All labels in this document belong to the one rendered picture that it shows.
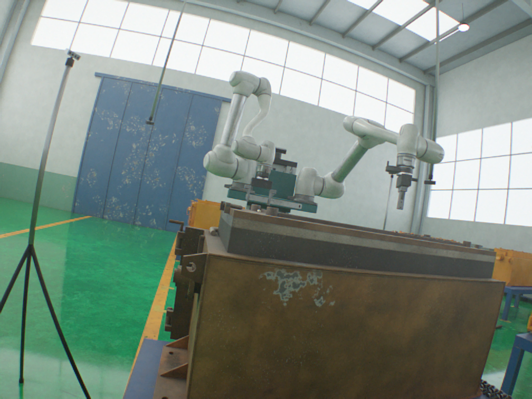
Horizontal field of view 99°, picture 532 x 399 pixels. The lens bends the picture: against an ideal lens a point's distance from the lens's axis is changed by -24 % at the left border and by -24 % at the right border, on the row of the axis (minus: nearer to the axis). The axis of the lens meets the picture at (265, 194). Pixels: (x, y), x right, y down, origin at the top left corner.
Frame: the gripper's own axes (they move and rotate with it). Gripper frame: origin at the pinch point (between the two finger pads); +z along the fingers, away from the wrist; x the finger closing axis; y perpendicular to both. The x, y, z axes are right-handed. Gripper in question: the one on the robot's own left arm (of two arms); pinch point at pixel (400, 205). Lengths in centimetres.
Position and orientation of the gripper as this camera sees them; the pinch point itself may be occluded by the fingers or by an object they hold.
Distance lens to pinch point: 136.7
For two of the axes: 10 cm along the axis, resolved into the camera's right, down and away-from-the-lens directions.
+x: 2.7, 0.9, 9.6
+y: 9.5, 1.6, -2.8
